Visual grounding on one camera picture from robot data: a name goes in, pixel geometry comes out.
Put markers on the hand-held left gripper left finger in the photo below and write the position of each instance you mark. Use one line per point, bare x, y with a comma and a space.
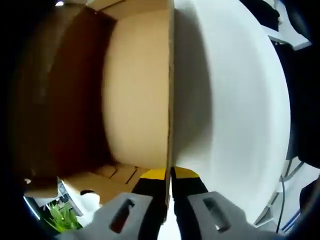
101, 226

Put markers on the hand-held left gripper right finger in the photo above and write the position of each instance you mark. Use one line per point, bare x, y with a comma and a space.
238, 226

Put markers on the brown cardboard shoe box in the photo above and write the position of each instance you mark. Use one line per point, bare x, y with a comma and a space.
137, 87

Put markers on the green plant in white pot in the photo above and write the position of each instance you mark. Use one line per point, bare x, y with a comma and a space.
62, 217

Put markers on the person's black shirt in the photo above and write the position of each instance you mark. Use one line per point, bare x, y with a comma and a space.
300, 100

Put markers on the white side desk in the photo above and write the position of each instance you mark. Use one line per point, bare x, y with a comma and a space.
295, 41

